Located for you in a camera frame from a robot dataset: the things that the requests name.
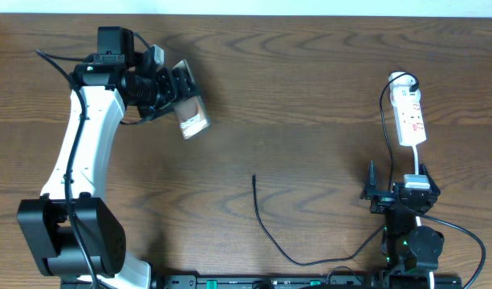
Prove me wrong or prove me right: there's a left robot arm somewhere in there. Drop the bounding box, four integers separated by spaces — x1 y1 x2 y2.
17 26 209 288

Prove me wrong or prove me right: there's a white power strip cord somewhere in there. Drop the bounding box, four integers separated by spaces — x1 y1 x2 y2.
411 144 436 289

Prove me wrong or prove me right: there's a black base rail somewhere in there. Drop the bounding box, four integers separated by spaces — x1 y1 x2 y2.
148 274 463 289

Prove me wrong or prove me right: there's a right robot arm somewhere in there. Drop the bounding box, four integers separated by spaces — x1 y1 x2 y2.
360 163 445 288

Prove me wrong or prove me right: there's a white power strip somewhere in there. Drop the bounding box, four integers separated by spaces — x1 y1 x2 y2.
388 71 426 146

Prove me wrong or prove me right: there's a Galaxy S25 Ultra smartphone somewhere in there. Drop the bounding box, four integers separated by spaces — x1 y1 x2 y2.
173 59 210 140

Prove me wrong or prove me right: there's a black charging cable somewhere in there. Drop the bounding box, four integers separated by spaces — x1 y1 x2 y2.
251 72 421 267

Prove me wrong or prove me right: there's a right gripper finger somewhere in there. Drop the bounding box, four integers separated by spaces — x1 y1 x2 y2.
365 161 377 193
419 163 437 189

